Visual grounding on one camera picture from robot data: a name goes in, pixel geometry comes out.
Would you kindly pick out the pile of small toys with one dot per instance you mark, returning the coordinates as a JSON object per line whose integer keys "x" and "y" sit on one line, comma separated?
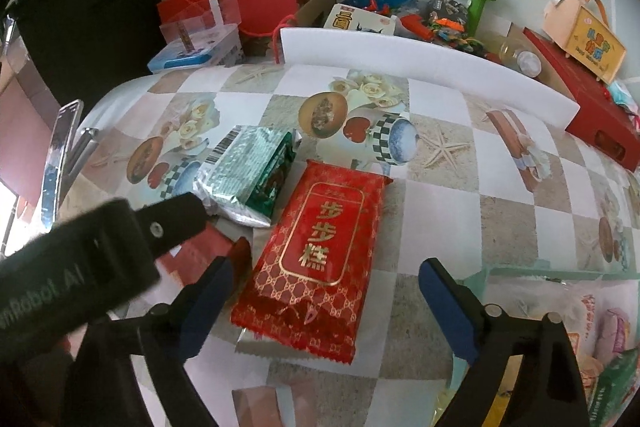
{"x": 445, "y": 19}

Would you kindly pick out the teal tray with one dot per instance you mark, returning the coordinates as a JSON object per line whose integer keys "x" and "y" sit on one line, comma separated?
{"x": 500, "y": 274}

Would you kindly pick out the silver green snack packet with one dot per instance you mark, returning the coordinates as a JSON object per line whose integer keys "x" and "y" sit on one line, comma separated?
{"x": 235, "y": 172}

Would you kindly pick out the black cabinet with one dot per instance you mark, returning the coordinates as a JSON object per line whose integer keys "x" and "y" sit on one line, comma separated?
{"x": 90, "y": 22}

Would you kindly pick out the blue white box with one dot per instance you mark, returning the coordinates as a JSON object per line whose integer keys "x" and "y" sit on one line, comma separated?
{"x": 190, "y": 57}

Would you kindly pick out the clear plastic box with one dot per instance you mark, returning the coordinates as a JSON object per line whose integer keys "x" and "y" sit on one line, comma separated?
{"x": 200, "y": 14}

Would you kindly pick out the white foam board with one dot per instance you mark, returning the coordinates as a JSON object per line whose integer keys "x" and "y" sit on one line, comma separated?
{"x": 425, "y": 62}

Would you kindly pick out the brown cardboard board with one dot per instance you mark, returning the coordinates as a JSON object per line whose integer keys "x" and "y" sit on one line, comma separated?
{"x": 25, "y": 117}

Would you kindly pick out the orange cracker packet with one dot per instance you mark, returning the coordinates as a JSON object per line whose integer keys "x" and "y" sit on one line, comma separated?
{"x": 582, "y": 312}

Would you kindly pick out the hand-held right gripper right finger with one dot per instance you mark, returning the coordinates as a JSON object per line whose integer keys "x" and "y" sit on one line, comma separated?
{"x": 450, "y": 312}

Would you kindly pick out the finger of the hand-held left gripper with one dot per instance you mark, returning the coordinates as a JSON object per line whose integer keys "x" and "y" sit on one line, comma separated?
{"x": 170, "y": 222}

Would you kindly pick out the pink snack packet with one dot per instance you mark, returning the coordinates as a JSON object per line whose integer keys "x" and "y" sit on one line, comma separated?
{"x": 620, "y": 327}

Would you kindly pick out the white yellow card box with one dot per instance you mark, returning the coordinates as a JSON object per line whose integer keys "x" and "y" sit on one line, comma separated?
{"x": 357, "y": 19}

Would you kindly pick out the orange house-shaped box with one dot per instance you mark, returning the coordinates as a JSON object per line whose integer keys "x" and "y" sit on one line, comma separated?
{"x": 590, "y": 39}

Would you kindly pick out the light blue crumpled wrapper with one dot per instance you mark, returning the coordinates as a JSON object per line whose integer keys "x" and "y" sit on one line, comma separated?
{"x": 625, "y": 94}

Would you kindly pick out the clear plastic bottle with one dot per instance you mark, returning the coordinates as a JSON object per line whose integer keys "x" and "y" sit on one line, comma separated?
{"x": 520, "y": 57}

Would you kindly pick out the red rice cracker packet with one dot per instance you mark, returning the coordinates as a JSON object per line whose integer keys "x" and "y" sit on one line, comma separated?
{"x": 205, "y": 252}

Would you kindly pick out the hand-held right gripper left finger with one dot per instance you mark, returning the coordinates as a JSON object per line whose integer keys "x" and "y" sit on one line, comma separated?
{"x": 205, "y": 312}

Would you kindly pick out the checkered printed tablecloth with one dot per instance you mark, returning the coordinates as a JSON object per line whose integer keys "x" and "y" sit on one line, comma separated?
{"x": 450, "y": 207}

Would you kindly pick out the red gold patterned cake packet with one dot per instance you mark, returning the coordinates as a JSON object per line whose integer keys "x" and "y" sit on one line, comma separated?
{"x": 320, "y": 247}

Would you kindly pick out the smartphone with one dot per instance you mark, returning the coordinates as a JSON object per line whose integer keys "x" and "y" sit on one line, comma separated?
{"x": 55, "y": 167}

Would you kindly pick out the cardboard box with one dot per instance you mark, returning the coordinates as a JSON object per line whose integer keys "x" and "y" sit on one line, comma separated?
{"x": 320, "y": 4}

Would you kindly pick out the red flat box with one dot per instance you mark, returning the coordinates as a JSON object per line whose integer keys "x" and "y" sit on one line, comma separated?
{"x": 595, "y": 112}

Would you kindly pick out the phone stand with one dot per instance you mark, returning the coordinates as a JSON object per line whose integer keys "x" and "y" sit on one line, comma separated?
{"x": 85, "y": 147}

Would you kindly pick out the green toy dumbbell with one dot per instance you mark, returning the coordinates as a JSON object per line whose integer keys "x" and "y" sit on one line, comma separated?
{"x": 477, "y": 2}

